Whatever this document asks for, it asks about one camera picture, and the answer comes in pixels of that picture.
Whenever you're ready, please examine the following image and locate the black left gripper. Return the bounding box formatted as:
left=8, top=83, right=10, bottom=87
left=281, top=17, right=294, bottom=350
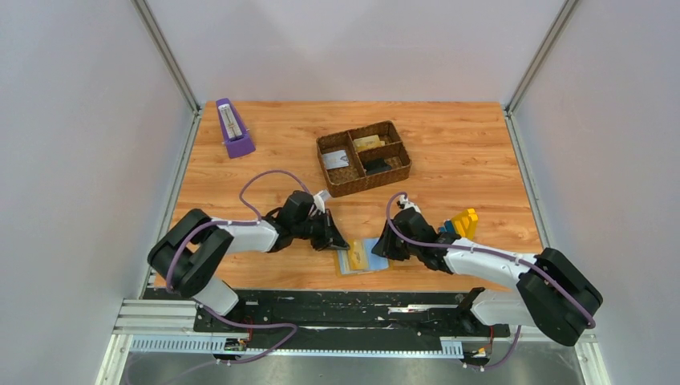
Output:
left=293, top=209, right=350, bottom=251

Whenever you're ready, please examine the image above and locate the gold card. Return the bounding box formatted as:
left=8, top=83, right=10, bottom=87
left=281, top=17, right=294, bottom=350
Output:
left=338, top=250, right=354, bottom=276
left=353, top=135, right=386, bottom=152
left=347, top=239, right=370, bottom=271

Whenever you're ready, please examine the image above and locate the black card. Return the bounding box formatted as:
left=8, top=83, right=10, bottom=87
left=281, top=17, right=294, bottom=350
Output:
left=363, top=158, right=392, bottom=176

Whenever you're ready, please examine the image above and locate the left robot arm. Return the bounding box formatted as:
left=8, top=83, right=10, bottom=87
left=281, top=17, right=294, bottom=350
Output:
left=147, top=190, right=350, bottom=331

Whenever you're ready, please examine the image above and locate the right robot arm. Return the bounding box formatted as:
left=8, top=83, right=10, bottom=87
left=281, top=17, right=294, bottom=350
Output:
left=371, top=208, right=603, bottom=347

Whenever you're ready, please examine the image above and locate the brown wicker divided basket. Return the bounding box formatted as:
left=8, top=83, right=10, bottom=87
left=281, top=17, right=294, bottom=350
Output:
left=316, top=120, right=412, bottom=197

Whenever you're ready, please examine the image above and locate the colourful toy block truck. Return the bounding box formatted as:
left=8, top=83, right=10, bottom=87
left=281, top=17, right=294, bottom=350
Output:
left=439, top=209, right=479, bottom=240

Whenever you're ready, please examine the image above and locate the purple metronome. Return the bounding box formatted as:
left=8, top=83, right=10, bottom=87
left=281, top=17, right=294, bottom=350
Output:
left=216, top=98, right=256, bottom=159

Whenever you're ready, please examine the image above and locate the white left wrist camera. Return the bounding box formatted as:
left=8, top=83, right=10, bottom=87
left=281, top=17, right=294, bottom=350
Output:
left=313, top=189, right=331, bottom=213

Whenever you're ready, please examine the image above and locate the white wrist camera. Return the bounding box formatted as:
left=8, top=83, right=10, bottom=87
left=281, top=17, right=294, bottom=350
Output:
left=397, top=194, right=420, bottom=213
left=313, top=189, right=331, bottom=213

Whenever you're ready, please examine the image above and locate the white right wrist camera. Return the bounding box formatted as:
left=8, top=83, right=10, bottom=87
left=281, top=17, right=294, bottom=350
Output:
left=397, top=194, right=420, bottom=213

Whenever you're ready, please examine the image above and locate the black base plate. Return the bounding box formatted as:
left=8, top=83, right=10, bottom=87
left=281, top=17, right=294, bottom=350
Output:
left=227, top=289, right=516, bottom=353

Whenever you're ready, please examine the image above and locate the aluminium frame rail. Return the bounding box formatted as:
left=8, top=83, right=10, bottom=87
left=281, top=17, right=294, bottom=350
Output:
left=95, top=300, right=612, bottom=385

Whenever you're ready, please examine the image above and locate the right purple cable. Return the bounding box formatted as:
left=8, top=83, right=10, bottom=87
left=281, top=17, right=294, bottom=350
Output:
left=385, top=191, right=597, bottom=372

